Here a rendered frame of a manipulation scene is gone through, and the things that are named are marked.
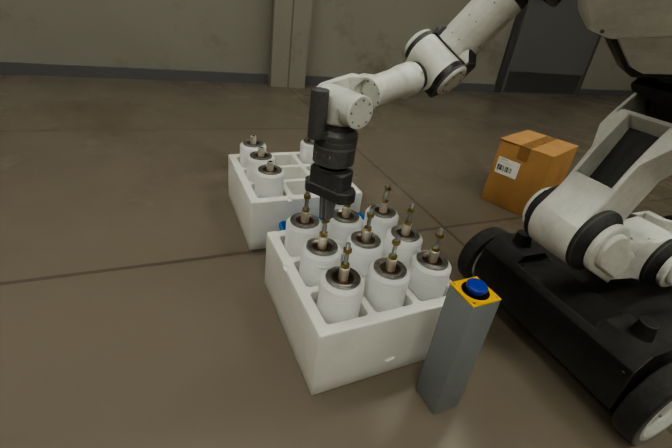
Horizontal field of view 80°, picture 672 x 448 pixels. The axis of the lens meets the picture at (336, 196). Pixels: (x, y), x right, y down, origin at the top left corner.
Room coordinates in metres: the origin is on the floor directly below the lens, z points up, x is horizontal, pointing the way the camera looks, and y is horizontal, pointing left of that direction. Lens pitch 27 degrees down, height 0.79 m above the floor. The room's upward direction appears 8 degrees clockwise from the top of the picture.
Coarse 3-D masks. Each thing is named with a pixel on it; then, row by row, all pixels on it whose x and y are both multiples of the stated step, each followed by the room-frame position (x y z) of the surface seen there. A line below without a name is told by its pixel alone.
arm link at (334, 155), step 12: (324, 156) 0.74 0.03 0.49; (336, 156) 0.74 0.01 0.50; (348, 156) 0.75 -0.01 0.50; (312, 168) 0.78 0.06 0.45; (324, 168) 0.76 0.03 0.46; (336, 168) 0.74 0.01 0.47; (348, 168) 0.79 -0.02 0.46; (312, 180) 0.78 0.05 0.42; (324, 180) 0.76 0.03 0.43; (336, 180) 0.74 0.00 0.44; (348, 180) 0.76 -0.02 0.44; (312, 192) 0.77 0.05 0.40; (324, 192) 0.75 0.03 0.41; (336, 192) 0.74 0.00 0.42; (348, 192) 0.75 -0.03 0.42; (348, 204) 0.74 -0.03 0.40
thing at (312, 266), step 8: (304, 248) 0.77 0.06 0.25; (304, 256) 0.75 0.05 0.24; (312, 256) 0.74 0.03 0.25; (320, 256) 0.74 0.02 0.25; (328, 256) 0.75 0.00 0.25; (336, 256) 0.76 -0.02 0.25; (304, 264) 0.75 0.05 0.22; (312, 264) 0.74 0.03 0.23; (320, 264) 0.73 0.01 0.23; (328, 264) 0.74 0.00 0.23; (336, 264) 0.75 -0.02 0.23; (304, 272) 0.75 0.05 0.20; (312, 272) 0.74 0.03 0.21; (320, 272) 0.73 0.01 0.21; (304, 280) 0.74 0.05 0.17; (312, 280) 0.73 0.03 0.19
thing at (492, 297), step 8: (464, 280) 0.64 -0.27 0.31; (456, 288) 0.61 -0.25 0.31; (464, 288) 0.62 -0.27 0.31; (488, 288) 0.63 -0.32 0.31; (464, 296) 0.59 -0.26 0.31; (472, 296) 0.60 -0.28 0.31; (480, 296) 0.60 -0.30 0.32; (488, 296) 0.60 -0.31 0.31; (496, 296) 0.60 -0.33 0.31; (472, 304) 0.57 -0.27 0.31; (480, 304) 0.58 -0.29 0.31
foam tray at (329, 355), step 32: (288, 256) 0.82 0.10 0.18; (288, 288) 0.74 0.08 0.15; (288, 320) 0.72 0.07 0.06; (320, 320) 0.62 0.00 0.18; (352, 320) 0.63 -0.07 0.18; (384, 320) 0.64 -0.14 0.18; (416, 320) 0.68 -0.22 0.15; (320, 352) 0.58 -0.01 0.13; (352, 352) 0.61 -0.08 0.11; (384, 352) 0.65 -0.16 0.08; (416, 352) 0.70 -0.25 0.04; (320, 384) 0.58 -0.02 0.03
